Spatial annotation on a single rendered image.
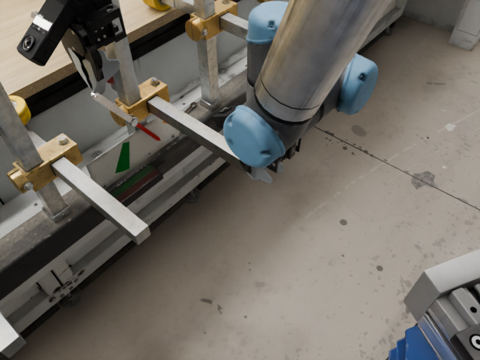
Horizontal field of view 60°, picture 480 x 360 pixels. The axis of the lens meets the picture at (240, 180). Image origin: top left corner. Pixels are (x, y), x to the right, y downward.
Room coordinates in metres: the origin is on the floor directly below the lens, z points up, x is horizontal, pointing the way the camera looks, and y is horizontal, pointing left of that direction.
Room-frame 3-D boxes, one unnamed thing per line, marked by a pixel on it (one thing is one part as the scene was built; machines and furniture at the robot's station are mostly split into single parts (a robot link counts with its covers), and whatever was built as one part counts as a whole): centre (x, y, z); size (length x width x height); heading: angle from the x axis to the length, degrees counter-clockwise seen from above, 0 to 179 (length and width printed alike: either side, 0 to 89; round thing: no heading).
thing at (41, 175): (0.57, 0.39, 0.84); 0.13 x 0.06 x 0.05; 139
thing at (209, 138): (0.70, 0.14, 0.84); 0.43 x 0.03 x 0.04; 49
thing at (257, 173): (0.52, -0.04, 0.86); 0.06 x 0.03 x 0.09; 49
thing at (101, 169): (0.70, 0.25, 0.75); 0.26 x 0.01 x 0.10; 139
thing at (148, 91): (0.76, 0.23, 0.85); 0.13 x 0.06 x 0.05; 139
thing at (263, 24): (0.54, -0.05, 1.13); 0.09 x 0.08 x 0.11; 49
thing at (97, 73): (0.59, 0.24, 1.08); 0.05 x 0.02 x 0.09; 49
